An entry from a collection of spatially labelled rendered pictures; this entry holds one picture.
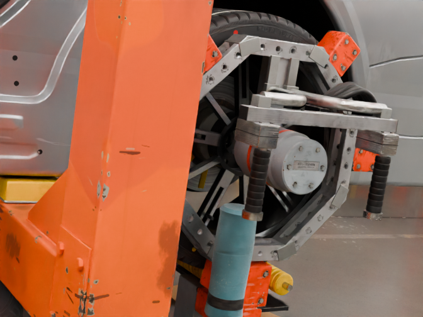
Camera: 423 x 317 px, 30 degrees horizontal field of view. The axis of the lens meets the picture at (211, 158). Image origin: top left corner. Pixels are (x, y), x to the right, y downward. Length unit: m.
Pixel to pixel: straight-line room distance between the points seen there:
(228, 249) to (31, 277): 0.44
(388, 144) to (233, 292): 0.48
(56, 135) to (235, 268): 0.50
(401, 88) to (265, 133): 0.83
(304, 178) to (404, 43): 0.69
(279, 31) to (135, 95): 0.75
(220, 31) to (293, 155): 0.35
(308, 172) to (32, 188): 0.62
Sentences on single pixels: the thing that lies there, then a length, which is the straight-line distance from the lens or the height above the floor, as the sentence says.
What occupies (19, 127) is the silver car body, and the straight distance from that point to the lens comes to 1.77.
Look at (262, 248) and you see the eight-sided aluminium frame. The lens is 1.96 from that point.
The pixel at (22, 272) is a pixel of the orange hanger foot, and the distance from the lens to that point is 1.65.
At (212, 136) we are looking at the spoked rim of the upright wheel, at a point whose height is 0.87.
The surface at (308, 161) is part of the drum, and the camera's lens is 1.79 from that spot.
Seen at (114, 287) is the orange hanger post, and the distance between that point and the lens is 1.35.
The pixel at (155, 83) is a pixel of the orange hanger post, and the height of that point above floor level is 1.02.
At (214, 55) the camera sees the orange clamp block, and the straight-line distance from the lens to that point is 1.77.
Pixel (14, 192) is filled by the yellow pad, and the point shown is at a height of 0.71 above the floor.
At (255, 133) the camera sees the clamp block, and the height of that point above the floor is 0.93.
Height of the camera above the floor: 1.12
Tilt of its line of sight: 9 degrees down
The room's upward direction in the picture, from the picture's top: 8 degrees clockwise
